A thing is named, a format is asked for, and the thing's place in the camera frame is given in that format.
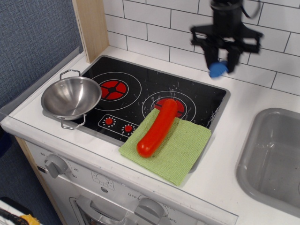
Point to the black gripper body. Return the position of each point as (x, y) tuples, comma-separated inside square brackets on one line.
[(227, 32)]

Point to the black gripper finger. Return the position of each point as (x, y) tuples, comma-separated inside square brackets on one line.
[(211, 55), (233, 57)]

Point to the blue-handled metal spoon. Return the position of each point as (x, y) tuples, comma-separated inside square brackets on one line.
[(218, 68)]

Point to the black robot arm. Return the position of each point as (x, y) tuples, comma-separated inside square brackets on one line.
[(222, 54)]

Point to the black toy stove top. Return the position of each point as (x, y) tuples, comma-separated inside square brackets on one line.
[(130, 92)]

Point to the green woven cloth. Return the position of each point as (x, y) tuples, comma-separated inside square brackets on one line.
[(178, 152)]

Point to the red toy sausage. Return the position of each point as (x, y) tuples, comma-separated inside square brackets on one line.
[(159, 129)]

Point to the grey sink basin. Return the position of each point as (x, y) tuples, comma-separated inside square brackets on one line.
[(269, 167)]

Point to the grey oven knob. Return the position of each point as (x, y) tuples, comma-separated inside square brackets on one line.
[(150, 211)]

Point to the white toy oven front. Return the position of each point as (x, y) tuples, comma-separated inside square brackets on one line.
[(86, 197)]

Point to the grey timer knob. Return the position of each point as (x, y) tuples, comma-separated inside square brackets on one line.
[(55, 165)]

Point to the yellow black object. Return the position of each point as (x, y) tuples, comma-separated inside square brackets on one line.
[(19, 220)]

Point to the light wooden post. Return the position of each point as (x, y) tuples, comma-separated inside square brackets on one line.
[(90, 16)]

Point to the steel bowl with handles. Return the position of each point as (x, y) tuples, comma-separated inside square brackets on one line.
[(71, 98)]

